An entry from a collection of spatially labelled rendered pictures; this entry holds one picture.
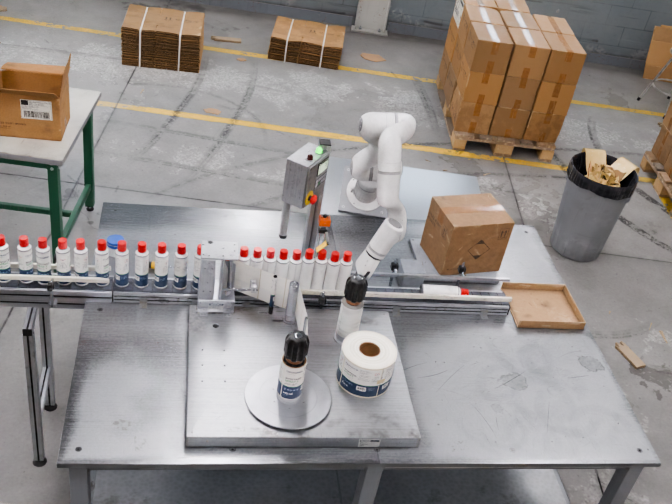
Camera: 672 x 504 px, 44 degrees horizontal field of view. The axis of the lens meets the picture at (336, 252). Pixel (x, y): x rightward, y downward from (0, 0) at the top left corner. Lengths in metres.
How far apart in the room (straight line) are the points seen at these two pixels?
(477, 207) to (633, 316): 1.94
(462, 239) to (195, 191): 2.43
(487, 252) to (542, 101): 2.99
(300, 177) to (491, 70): 3.49
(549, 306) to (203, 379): 1.60
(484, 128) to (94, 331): 4.10
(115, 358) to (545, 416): 1.61
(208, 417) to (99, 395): 0.40
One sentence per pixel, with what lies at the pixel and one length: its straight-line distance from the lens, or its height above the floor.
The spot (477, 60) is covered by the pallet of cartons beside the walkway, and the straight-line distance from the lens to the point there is 6.39.
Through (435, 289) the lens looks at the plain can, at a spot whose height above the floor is 0.93.
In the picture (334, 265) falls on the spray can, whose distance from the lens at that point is 3.35.
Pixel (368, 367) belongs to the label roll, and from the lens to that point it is 2.96.
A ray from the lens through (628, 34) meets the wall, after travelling 9.11.
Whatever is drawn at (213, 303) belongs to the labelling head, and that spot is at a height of 0.93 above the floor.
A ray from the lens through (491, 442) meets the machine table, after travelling 3.12.
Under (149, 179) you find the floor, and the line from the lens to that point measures 5.72.
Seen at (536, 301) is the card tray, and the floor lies 0.83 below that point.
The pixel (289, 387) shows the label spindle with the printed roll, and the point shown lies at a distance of 2.91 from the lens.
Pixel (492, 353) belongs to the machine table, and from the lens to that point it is 3.47.
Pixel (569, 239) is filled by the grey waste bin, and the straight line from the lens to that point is 5.67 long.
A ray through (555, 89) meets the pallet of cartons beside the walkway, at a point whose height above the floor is 0.60.
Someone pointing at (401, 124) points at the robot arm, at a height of 1.56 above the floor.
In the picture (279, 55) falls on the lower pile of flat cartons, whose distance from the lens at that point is 7.60.
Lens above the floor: 3.04
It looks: 36 degrees down
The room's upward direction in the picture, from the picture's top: 10 degrees clockwise
